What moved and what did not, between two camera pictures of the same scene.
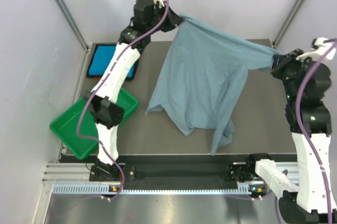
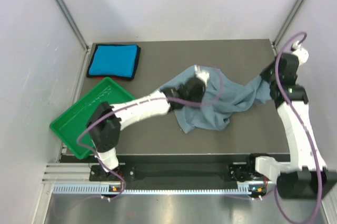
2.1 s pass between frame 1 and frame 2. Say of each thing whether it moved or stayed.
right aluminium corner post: stayed
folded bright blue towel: stayed
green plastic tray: stayed
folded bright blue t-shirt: stayed
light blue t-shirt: moved
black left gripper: moved
